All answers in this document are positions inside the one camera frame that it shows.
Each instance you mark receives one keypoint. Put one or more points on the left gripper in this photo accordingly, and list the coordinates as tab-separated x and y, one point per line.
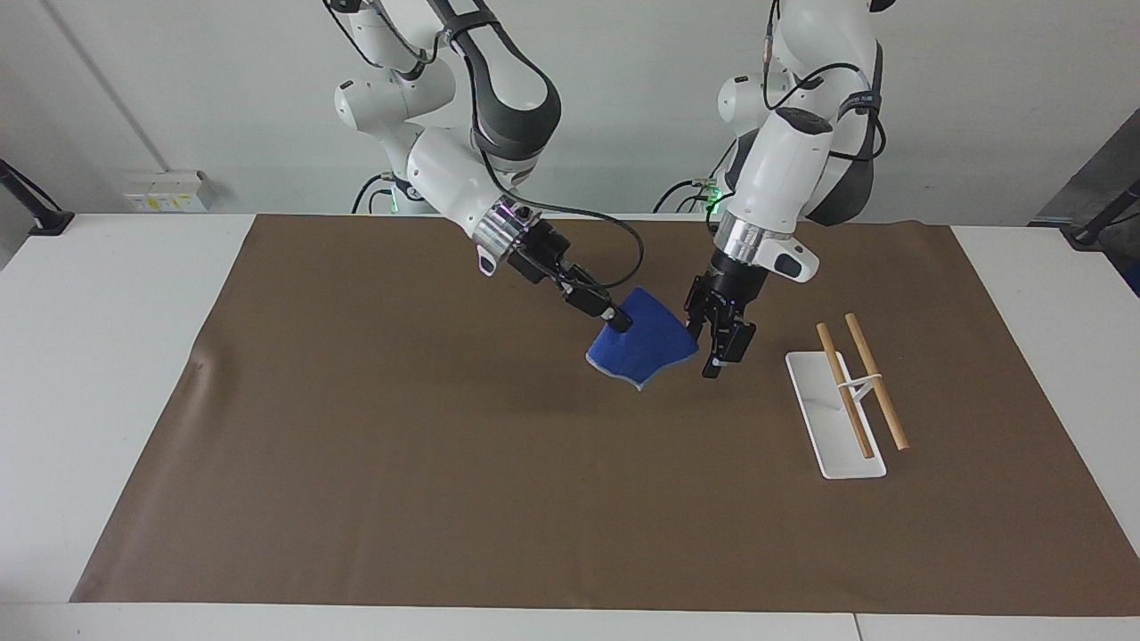
735	285

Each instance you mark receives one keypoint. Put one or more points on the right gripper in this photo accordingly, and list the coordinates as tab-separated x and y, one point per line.
540	251

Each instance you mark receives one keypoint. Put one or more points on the blue towel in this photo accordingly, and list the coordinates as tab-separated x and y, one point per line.
650	352

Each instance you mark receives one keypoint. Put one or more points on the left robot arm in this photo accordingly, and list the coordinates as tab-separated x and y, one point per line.
784	169

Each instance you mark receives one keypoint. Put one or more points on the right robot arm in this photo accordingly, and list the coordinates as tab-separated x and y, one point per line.
445	169

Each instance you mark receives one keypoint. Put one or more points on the white rack with wooden bars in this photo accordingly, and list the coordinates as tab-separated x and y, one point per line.
833	418

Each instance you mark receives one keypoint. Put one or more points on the black stand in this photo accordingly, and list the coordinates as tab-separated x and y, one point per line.
40	214
1094	231

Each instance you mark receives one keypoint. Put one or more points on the white wall socket box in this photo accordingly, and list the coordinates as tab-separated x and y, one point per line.
167	191

